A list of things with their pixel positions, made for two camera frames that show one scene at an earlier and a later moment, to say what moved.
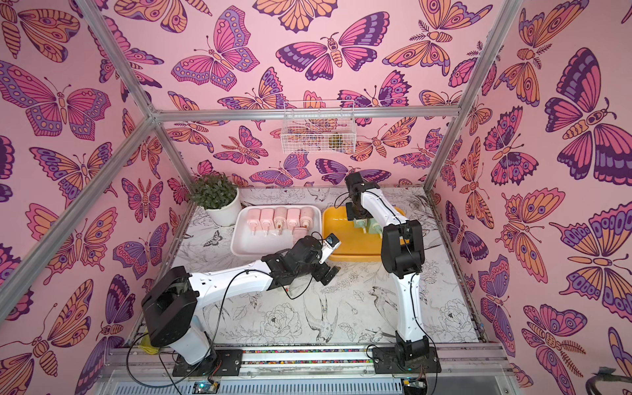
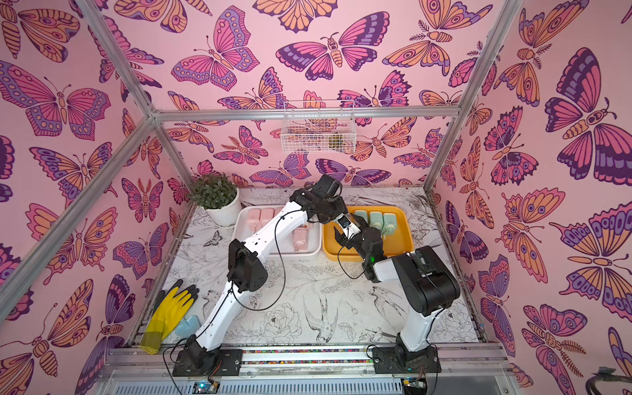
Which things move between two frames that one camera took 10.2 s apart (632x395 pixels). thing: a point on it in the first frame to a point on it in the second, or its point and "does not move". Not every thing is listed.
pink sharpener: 299,233 does not move
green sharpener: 374,227 does not move
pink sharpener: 267,220 does not move
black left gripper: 322,275 to 342,210
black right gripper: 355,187 to 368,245
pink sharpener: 253,220 does not move
